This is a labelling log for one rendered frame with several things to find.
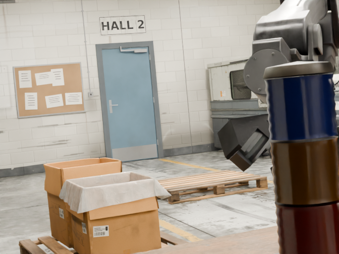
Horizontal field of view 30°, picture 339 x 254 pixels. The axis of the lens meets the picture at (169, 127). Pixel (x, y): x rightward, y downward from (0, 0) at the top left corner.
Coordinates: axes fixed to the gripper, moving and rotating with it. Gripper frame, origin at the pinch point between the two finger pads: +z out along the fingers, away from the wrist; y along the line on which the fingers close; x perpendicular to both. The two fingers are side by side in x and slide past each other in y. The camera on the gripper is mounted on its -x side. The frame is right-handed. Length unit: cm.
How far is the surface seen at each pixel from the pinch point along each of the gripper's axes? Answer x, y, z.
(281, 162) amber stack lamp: -28.2, 36.3, 2.0
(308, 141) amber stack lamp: -27.0, 37.6, 1.5
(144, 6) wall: 398, -871, -597
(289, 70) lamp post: -27.7, 39.1, -2.1
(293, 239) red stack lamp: -28.2, 34.8, 6.0
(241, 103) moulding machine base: 498, -818, -357
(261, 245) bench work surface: 9.6, -36.3, -4.0
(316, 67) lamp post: -26.4, 39.7, -1.9
